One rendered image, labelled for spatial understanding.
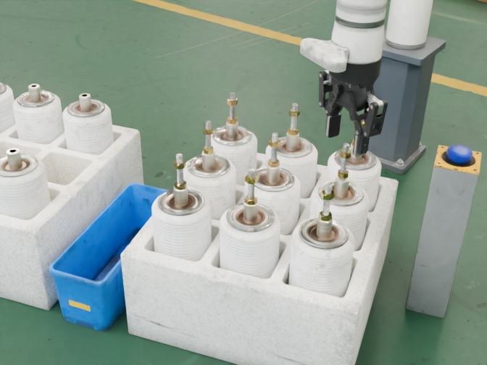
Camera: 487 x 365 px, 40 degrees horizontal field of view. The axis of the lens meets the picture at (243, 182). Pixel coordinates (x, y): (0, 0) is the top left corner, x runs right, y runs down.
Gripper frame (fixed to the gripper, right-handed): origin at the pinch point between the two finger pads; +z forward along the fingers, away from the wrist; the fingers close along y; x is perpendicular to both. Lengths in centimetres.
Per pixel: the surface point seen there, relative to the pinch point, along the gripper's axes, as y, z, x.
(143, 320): 8.7, 31.0, 33.0
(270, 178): 8.2, 9.5, 8.5
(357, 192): -1.6, 10.1, -2.4
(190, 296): 1.8, 22.6, 27.2
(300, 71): 91, 36, -57
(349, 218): -4.7, 12.1, 1.4
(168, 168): 58, 36, 5
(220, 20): 145, 36, -57
